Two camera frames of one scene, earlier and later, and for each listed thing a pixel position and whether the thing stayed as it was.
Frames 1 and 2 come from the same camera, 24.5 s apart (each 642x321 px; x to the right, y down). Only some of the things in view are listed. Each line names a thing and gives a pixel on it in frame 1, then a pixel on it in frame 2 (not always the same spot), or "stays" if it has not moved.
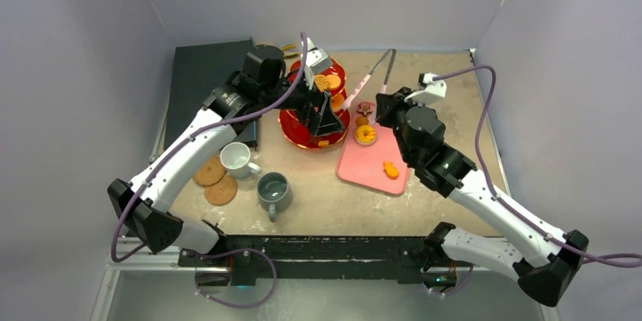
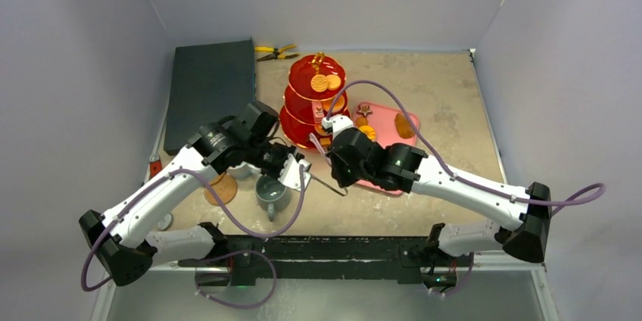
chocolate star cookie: [364, 108] stays
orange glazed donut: [338, 101] stays
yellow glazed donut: [366, 135] stays
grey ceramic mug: [274, 193] stays
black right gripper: [386, 107] to [337, 153]
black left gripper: [326, 120] to [285, 151]
